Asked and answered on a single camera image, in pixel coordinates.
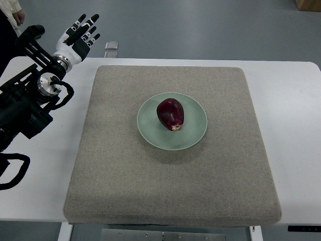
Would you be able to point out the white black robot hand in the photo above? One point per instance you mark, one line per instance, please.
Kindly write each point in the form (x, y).
(75, 43)

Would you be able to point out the bystander hand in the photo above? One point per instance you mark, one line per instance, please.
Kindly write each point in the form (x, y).
(19, 17)

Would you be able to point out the red apple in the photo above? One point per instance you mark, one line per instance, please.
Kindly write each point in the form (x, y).
(170, 113)

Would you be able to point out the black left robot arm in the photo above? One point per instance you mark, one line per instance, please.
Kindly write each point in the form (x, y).
(28, 97)

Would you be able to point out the green round plate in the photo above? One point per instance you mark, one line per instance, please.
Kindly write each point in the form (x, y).
(193, 129)

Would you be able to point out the bystander in beige jacket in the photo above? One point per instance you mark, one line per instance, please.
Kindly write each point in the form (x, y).
(9, 34)

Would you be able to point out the clear plastic floor piece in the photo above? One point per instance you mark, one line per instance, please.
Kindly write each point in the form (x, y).
(111, 45)

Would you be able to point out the beige fabric cushion mat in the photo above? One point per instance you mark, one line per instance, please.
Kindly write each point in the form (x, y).
(119, 178)

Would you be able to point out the white table leg left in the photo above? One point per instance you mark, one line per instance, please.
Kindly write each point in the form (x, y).
(65, 232)

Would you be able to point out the white table leg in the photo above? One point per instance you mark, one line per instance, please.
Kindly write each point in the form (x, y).
(255, 233)
(65, 232)

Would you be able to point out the cardboard box corner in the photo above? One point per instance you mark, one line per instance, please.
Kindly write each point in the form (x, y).
(309, 5)

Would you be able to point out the white table leg right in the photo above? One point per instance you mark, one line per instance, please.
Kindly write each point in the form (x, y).
(255, 233)

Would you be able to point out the black table control panel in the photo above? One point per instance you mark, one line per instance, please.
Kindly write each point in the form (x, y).
(304, 228)

